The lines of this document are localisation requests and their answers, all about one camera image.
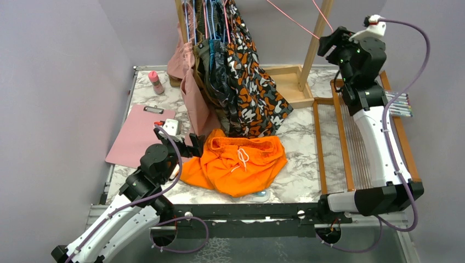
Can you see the pink wire hanger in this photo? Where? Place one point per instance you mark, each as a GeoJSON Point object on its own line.
{"type": "Point", "coordinates": [318, 7]}

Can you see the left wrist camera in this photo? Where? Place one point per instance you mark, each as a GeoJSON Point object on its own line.
{"type": "Point", "coordinates": [168, 128]}

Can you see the pack of coloured markers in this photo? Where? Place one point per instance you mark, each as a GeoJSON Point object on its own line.
{"type": "Point", "coordinates": [400, 105]}

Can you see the pink clipboard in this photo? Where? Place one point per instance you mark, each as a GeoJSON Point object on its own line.
{"type": "Point", "coordinates": [136, 135]}

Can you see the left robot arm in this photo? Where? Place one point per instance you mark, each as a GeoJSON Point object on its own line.
{"type": "Point", "coordinates": [139, 204]}

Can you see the pink hanging shorts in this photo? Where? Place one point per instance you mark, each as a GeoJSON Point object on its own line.
{"type": "Point", "coordinates": [203, 118]}

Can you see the dark patterned hanging shorts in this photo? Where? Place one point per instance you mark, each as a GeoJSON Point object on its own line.
{"type": "Point", "coordinates": [214, 27]}

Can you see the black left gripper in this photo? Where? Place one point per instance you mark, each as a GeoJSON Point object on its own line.
{"type": "Point", "coordinates": [197, 142]}

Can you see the orange camouflage hanging shorts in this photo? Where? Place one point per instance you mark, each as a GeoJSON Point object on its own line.
{"type": "Point", "coordinates": [260, 109]}

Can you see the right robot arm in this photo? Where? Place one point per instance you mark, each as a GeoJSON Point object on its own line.
{"type": "Point", "coordinates": [360, 57]}

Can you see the wooden clothes rack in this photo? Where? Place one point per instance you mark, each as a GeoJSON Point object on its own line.
{"type": "Point", "coordinates": [291, 80]}

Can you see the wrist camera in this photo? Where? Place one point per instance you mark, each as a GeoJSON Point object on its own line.
{"type": "Point", "coordinates": [168, 128]}
{"type": "Point", "coordinates": [375, 28]}

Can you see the wooden tiered rack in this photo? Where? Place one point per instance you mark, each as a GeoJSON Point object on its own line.
{"type": "Point", "coordinates": [342, 155]}

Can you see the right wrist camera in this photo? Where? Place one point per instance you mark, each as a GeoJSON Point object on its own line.
{"type": "Point", "coordinates": [375, 28]}

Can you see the pink bottle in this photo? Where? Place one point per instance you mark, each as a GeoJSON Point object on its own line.
{"type": "Point", "coordinates": [155, 82]}

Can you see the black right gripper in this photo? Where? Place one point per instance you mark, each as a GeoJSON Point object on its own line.
{"type": "Point", "coordinates": [340, 38]}

